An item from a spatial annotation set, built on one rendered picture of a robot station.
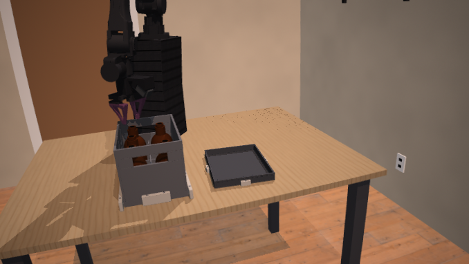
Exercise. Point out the dark grey divided crate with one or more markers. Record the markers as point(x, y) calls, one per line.
point(137, 181)

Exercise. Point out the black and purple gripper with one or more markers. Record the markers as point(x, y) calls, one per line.
point(115, 104)

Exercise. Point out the brown bottle with cream label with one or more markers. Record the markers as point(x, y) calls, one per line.
point(138, 160)

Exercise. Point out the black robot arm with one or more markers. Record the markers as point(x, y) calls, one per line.
point(117, 65)

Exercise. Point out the brown ceramic bottle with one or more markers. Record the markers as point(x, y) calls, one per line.
point(162, 157)

